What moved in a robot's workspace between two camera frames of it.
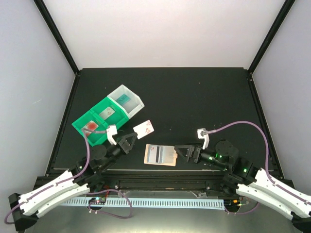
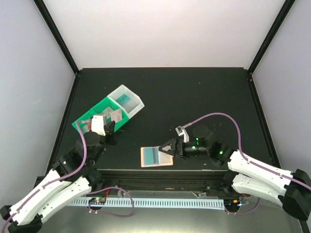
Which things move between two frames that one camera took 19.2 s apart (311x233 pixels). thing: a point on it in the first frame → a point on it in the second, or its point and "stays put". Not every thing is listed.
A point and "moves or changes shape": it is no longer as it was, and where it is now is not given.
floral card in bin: (107, 113) stays put
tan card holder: (146, 155) moves or changes shape
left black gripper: (126, 146) → (109, 128)
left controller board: (97, 201) stays put
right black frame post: (278, 20) stays put
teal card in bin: (123, 99) stays put
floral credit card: (144, 129) → (116, 115)
